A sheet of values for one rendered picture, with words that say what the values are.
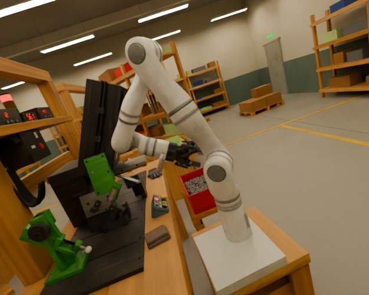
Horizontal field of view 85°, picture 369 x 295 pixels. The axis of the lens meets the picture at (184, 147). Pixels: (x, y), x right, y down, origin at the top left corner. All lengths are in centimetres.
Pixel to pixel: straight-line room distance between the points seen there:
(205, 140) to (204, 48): 989
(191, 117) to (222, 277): 50
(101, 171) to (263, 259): 85
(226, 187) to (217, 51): 1008
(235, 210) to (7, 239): 91
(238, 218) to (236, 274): 16
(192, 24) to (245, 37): 255
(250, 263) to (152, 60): 68
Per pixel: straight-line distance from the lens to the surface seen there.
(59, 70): 1095
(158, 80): 62
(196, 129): 63
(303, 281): 89
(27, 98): 1154
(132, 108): 70
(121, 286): 89
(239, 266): 75
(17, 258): 119
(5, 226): 112
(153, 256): 88
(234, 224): 76
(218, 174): 64
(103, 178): 117
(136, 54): 64
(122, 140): 74
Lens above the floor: 144
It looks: 15 degrees down
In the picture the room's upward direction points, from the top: 19 degrees counter-clockwise
